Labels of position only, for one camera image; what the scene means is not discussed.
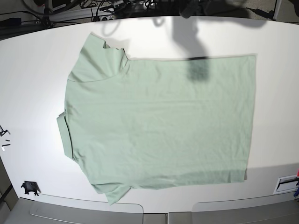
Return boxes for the small black and white parts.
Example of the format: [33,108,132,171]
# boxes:
[0,139,11,152]

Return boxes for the light green T-shirt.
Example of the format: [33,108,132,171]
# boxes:
[57,34,256,204]

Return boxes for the black power adapter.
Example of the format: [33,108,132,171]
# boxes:
[0,17,21,28]

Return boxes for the black clamp on table edge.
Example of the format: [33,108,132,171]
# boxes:
[21,181,41,196]

